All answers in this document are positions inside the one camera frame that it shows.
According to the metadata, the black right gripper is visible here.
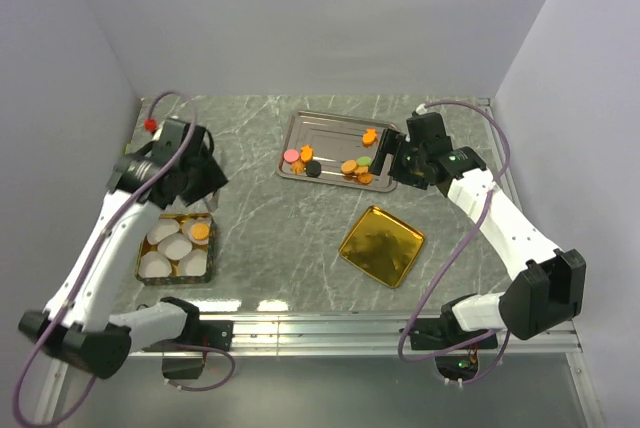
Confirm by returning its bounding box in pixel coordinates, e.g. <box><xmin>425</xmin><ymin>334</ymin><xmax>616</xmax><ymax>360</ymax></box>
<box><xmin>367</xmin><ymin>129</ymin><xmax>428</xmax><ymax>191</ymax></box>

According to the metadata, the black sandwich cookie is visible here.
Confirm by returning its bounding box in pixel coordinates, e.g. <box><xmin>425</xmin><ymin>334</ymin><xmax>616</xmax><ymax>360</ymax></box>
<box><xmin>305</xmin><ymin>160</ymin><xmax>322</xmax><ymax>178</ymax></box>

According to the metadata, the orange flower swirl cookie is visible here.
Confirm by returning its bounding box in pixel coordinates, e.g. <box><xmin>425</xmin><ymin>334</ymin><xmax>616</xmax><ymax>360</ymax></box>
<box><xmin>290</xmin><ymin>160</ymin><xmax>306</xmax><ymax>175</ymax></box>

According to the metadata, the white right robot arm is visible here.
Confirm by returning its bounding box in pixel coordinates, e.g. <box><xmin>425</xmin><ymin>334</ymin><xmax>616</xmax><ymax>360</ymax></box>
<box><xmin>370</xmin><ymin>110</ymin><xmax>586</xmax><ymax>347</ymax></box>

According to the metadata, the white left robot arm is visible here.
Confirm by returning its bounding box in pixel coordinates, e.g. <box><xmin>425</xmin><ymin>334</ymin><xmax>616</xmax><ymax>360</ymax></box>
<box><xmin>18</xmin><ymin>118</ymin><xmax>227</xmax><ymax>379</ymax></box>

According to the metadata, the green sandwich cookie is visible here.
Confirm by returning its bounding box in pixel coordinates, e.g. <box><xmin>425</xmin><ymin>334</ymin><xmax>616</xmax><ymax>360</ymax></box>
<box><xmin>356</xmin><ymin>156</ymin><xmax>372</xmax><ymax>166</ymax></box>

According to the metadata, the orange pineapple cookie top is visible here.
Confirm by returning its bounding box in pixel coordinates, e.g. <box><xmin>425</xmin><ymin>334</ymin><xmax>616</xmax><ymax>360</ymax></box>
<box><xmin>362</xmin><ymin>128</ymin><xmax>378</xmax><ymax>147</ymax></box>

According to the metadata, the orange pineapple cookie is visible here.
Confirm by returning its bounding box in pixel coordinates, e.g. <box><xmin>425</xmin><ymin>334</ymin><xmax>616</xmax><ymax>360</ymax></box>
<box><xmin>362</xmin><ymin>128</ymin><xmax>378</xmax><ymax>147</ymax></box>
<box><xmin>300</xmin><ymin>145</ymin><xmax>314</xmax><ymax>163</ymax></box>

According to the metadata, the orange chocolate chip cookie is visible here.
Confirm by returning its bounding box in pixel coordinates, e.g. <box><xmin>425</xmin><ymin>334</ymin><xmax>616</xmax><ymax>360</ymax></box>
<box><xmin>356</xmin><ymin>172</ymin><xmax>374</xmax><ymax>185</ymax></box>

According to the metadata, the tan round sandwich cookie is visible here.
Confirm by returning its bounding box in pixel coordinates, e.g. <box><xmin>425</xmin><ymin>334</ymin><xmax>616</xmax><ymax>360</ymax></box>
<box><xmin>341</xmin><ymin>160</ymin><xmax>359</xmax><ymax>175</ymax></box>

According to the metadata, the orange cookie in tin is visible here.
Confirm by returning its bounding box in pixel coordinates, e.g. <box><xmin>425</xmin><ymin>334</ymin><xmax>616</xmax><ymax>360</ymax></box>
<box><xmin>191</xmin><ymin>223</ymin><xmax>210</xmax><ymax>241</ymax></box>

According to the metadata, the white paper cup back right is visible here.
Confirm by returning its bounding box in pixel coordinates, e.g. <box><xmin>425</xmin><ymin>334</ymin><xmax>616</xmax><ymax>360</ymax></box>
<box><xmin>181</xmin><ymin>217</ymin><xmax>211</xmax><ymax>246</ymax></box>

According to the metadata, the white paper cup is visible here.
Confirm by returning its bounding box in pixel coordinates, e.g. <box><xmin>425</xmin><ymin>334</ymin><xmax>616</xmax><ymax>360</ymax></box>
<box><xmin>138</xmin><ymin>251</ymin><xmax>172</xmax><ymax>278</ymax></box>
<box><xmin>157</xmin><ymin>233</ymin><xmax>193</xmax><ymax>261</ymax></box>
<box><xmin>146</xmin><ymin>218</ymin><xmax>180</xmax><ymax>245</ymax></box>
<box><xmin>181</xmin><ymin>217</ymin><xmax>211</xmax><ymax>246</ymax></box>
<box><xmin>178</xmin><ymin>249</ymin><xmax>207</xmax><ymax>277</ymax></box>

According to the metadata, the silver metal tray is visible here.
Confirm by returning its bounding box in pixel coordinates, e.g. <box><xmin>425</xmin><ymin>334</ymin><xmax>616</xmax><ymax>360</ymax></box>
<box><xmin>276</xmin><ymin>111</ymin><xmax>398</xmax><ymax>193</ymax></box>

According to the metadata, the white paper cup back left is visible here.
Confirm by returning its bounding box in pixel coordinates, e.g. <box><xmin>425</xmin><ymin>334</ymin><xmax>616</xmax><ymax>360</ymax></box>
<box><xmin>146</xmin><ymin>218</ymin><xmax>180</xmax><ymax>245</ymax></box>

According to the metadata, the orange pineapple cookie left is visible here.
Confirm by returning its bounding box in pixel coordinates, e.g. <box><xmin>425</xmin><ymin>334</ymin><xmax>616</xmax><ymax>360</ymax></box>
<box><xmin>300</xmin><ymin>145</ymin><xmax>314</xmax><ymax>163</ymax></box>

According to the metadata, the white paper cup middle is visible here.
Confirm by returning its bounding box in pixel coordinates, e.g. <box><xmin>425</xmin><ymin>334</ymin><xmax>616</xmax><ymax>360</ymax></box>
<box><xmin>157</xmin><ymin>233</ymin><xmax>193</xmax><ymax>261</ymax></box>

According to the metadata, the green christmas cookie tin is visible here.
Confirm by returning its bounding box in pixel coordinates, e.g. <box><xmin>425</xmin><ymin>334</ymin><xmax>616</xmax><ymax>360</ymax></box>
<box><xmin>134</xmin><ymin>213</ymin><xmax>217</xmax><ymax>286</ymax></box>

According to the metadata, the gold tin lid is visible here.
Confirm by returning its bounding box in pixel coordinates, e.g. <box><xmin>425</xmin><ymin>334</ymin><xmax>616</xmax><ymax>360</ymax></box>
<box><xmin>338</xmin><ymin>206</ymin><xmax>426</xmax><ymax>289</ymax></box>

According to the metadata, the pink sandwich cookie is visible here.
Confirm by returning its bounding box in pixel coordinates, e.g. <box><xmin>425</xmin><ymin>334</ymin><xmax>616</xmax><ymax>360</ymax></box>
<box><xmin>283</xmin><ymin>149</ymin><xmax>300</xmax><ymax>164</ymax></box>

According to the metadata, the white paper cup front right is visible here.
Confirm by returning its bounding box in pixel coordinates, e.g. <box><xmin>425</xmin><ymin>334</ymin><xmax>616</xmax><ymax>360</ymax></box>
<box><xmin>178</xmin><ymin>249</ymin><xmax>207</xmax><ymax>277</ymax></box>

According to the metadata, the white paper cup front left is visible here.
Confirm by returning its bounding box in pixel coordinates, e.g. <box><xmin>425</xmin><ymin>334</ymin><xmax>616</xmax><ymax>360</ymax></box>
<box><xmin>138</xmin><ymin>251</ymin><xmax>172</xmax><ymax>278</ymax></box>

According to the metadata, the aluminium mounting rail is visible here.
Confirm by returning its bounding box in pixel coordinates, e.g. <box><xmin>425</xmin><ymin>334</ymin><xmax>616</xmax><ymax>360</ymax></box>
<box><xmin>124</xmin><ymin>311</ymin><xmax>584</xmax><ymax>359</ymax></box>

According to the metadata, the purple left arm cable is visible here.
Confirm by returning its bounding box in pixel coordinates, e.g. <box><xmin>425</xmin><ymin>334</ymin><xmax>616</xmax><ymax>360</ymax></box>
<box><xmin>10</xmin><ymin>91</ymin><xmax>236</xmax><ymax>428</ymax></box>

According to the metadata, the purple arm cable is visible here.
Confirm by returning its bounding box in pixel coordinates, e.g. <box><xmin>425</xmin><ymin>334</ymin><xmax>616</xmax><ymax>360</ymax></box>
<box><xmin>397</xmin><ymin>100</ymin><xmax>512</xmax><ymax>386</ymax></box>
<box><xmin>10</xmin><ymin>91</ymin><xmax>236</xmax><ymax>428</ymax></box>

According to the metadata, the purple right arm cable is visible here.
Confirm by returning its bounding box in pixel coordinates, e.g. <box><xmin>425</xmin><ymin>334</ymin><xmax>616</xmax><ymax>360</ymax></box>
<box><xmin>397</xmin><ymin>100</ymin><xmax>512</xmax><ymax>386</ymax></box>

